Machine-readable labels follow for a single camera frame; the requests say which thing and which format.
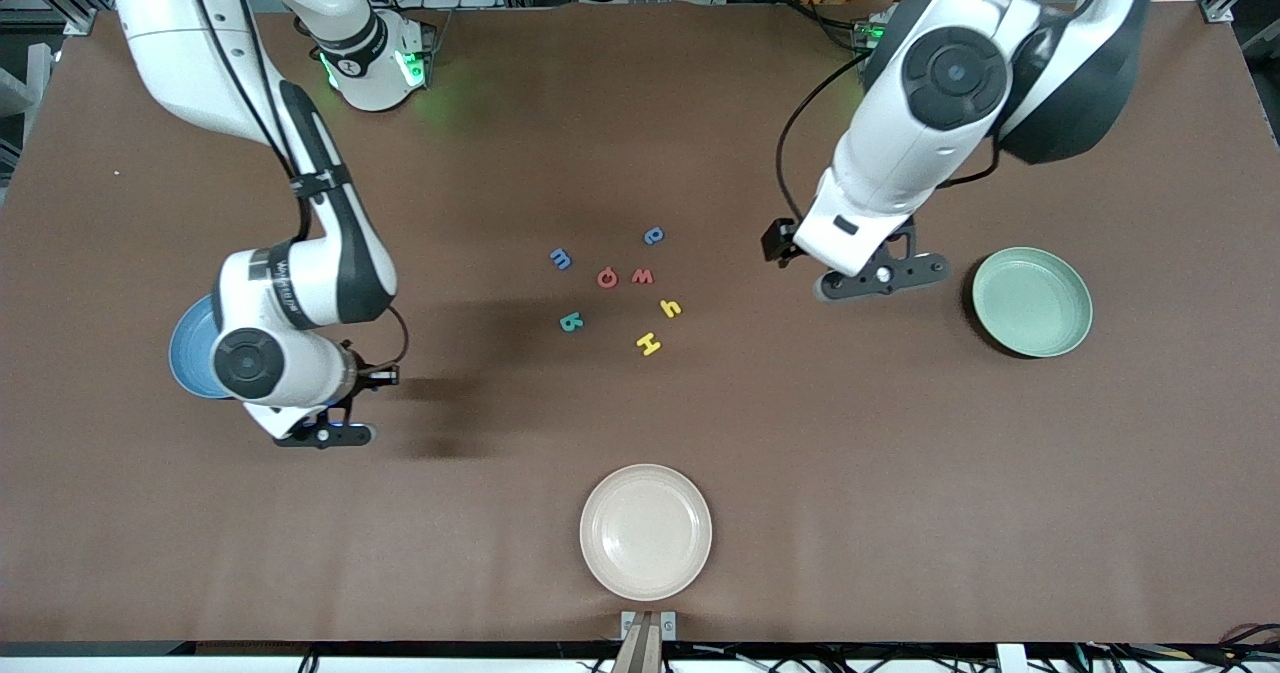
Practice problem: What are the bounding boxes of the metal table bracket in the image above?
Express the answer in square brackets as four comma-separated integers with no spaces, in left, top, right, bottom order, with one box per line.
[620,610,677,644]

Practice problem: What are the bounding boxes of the beige plate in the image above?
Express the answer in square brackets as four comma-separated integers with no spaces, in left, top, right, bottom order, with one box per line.
[579,464,714,602]

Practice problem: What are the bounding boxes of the blue plate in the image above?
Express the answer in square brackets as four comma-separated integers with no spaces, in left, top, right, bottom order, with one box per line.
[168,293,227,400]

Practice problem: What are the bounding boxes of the green plate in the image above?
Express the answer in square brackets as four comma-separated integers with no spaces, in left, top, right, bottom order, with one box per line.
[972,246,1094,359]

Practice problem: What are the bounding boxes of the brown table mat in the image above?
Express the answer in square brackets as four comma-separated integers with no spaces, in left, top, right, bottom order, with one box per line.
[0,1,1280,646]

